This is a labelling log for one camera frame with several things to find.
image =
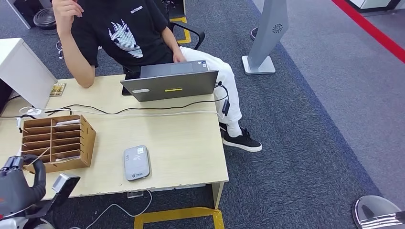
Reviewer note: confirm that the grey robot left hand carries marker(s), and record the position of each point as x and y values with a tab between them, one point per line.
14	189

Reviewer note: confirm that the person's left hand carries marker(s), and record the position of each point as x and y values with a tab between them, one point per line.
179	57

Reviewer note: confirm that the person's right hand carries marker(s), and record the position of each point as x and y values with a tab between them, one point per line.
66	12

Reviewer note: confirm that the ID card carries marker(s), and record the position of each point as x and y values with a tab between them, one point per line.
37	157

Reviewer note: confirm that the person's right forearm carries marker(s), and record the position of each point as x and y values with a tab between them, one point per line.
77	60

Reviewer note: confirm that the person's left forearm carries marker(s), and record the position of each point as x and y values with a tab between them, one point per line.
171	39

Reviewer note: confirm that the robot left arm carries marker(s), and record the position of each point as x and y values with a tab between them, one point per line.
9	224

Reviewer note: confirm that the person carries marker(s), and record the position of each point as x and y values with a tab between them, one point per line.
126	47

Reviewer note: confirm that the white key card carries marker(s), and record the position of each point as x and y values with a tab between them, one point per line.
68	122
68	159

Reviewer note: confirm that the yellow patterned card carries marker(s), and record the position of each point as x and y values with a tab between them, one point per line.
58	89

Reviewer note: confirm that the grey card reader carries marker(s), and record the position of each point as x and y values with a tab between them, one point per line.
136	162

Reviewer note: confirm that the black round ribbed disc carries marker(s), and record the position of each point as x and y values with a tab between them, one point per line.
46	18

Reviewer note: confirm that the yellow floor tape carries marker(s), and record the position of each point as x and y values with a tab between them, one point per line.
177	215
187	31

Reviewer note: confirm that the black office chair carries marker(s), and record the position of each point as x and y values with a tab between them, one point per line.
196	33

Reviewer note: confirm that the grey laptop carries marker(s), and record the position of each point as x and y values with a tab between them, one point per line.
171	87

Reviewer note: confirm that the black phone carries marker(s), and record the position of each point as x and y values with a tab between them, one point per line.
130	75

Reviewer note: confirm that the white raised counter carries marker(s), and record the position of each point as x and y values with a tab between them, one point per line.
31	79

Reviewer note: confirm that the dark round floor base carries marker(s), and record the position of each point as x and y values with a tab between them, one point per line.
253	33

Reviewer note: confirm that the white power adapter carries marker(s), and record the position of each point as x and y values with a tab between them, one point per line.
34	112

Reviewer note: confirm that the black shoe white sole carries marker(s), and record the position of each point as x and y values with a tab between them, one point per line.
242	143
223	128

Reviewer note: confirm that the light wood desk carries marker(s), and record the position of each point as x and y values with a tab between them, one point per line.
183	142

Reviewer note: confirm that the brown wooden slot organizer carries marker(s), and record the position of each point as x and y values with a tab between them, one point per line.
88	142

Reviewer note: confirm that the grey kiosk stand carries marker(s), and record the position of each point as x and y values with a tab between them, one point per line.
267	31

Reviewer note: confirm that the red floor tape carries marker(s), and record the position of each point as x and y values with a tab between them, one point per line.
370	30

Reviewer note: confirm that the white cabinet black base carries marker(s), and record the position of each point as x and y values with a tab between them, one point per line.
373	3

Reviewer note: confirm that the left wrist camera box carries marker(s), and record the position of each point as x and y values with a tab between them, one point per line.
65	186

